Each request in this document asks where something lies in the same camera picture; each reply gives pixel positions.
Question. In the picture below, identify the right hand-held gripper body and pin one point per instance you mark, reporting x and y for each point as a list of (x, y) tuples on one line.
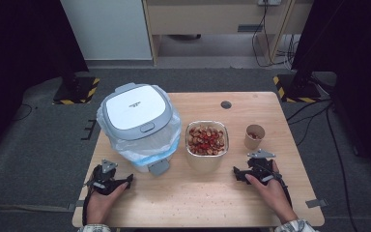
[(261, 169)]

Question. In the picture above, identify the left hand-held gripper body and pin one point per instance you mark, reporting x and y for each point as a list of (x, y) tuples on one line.
[(104, 180)]

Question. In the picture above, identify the brown paper cup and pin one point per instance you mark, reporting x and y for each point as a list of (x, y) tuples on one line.
[(252, 143)]

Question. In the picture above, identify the red fruit scraps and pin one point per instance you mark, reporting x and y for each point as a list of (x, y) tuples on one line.
[(254, 135)]

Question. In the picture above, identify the clear square food container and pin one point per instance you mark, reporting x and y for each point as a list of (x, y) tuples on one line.
[(206, 162)]

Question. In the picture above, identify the dried red fruit slices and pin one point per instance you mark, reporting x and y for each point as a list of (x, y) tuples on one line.
[(206, 140)]

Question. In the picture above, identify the white grey pedal trash can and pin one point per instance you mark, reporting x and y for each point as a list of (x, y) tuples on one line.
[(135, 108)]

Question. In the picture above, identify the person's left hand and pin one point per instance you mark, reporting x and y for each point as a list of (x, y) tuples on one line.
[(99, 206)]

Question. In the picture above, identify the person's right hand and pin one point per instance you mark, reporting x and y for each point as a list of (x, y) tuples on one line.
[(275, 198)]

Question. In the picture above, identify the grey tape strip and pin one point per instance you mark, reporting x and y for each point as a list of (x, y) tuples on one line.
[(77, 205), (316, 203)]

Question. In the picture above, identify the grey table grommet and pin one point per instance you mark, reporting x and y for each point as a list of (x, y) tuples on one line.
[(226, 104)]

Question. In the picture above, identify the black stand with striped base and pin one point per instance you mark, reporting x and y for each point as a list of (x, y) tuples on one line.
[(299, 90), (75, 92)]

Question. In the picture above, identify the black curtain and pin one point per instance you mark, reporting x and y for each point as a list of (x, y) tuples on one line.
[(354, 64), (16, 58)]

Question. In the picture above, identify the white cabinet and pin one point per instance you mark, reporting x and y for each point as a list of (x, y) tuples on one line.
[(106, 29)]

